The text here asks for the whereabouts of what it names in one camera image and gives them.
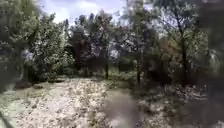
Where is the wood of trees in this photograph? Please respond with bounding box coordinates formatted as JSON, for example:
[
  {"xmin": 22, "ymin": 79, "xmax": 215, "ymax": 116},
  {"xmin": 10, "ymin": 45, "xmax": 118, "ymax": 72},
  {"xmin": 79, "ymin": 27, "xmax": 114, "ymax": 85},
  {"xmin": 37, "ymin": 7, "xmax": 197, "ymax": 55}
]
[{"xmin": 0, "ymin": 0, "xmax": 224, "ymax": 91}]

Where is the pale gravel dirt path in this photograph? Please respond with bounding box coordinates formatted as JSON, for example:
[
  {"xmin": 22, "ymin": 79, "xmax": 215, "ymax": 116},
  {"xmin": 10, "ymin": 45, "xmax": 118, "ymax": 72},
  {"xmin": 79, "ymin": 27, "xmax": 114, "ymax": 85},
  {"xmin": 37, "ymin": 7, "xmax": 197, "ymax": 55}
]
[{"xmin": 0, "ymin": 77, "xmax": 224, "ymax": 128}]

